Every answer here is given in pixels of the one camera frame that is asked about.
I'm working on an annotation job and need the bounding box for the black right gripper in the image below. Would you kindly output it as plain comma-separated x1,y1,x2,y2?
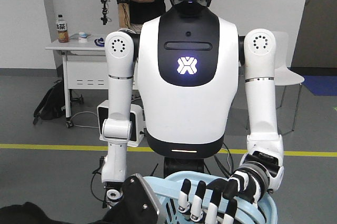
102,174,160,223

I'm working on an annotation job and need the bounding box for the brown drink bottle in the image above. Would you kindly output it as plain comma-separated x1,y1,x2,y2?
56,14,69,43

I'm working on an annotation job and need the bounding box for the white folding table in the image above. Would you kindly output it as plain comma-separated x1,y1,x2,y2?
45,36,140,129

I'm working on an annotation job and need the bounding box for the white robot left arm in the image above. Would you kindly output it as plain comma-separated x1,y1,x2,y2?
101,31,134,207

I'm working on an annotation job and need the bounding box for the black white robotic hand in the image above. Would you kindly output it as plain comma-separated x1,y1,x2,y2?
176,168,267,223

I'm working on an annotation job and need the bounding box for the white plastic chair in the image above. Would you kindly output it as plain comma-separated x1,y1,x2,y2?
246,31,305,132

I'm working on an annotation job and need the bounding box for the white humanoid robot body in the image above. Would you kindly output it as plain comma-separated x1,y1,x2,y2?
137,0,239,176

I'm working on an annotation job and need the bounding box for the black backpack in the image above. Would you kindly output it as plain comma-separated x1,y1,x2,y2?
33,79,65,125

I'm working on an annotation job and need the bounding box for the light blue plastic basket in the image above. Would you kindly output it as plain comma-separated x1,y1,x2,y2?
144,171,278,224

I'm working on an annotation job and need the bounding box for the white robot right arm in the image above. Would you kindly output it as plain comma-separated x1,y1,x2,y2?
102,23,284,223

